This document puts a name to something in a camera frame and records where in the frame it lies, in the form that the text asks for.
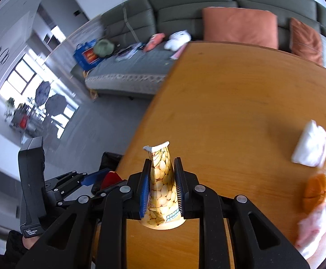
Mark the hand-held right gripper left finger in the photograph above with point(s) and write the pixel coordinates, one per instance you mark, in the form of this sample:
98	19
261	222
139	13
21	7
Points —
144	190

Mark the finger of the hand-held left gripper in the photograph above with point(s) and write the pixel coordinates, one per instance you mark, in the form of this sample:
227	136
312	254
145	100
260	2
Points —
107	189
94	178

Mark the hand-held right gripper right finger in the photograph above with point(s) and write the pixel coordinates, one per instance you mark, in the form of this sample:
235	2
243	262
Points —
179	187

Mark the red wrapper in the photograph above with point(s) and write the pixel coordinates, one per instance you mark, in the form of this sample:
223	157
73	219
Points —
111	178

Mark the yellow snack bag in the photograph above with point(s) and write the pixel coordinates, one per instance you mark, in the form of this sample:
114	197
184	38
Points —
161	179

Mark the person's left forearm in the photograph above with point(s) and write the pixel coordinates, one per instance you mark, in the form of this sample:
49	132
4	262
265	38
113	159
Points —
13	248

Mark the potted plant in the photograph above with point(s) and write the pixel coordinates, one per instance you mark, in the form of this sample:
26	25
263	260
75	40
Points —
8	105

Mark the large window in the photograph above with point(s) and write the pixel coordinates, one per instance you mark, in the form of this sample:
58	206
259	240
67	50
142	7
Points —
20	78

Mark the grey quilted sofa cover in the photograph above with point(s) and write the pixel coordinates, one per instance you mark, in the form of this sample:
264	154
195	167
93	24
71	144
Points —
140	67

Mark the blue shopping bag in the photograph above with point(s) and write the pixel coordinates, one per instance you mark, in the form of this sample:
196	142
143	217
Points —
86	56

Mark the clear bag with dark items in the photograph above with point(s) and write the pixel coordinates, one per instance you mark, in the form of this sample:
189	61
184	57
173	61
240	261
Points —
128	51

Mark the green hat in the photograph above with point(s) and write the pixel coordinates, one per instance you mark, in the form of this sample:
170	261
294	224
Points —
104	47

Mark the bread loaf in clear bag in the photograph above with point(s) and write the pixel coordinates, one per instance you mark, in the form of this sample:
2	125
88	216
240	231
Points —
315	190

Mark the white tissue pack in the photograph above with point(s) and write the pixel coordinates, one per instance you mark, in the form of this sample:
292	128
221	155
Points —
311	145

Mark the clear crumpled plastic bag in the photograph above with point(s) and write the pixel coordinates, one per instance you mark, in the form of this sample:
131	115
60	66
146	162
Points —
317	224

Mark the pink plush toy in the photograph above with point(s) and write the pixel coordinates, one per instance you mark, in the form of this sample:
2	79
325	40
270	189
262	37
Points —
154	42

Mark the white plush toy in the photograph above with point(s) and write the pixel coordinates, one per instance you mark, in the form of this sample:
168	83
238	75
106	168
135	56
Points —
178	39

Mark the large orange cushion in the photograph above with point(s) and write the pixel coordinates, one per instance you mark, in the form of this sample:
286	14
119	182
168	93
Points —
240	28

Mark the dark green sofa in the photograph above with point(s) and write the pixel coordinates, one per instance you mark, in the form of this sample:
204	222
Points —
179	2

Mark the small orange cushion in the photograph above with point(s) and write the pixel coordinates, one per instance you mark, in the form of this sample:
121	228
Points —
306	40

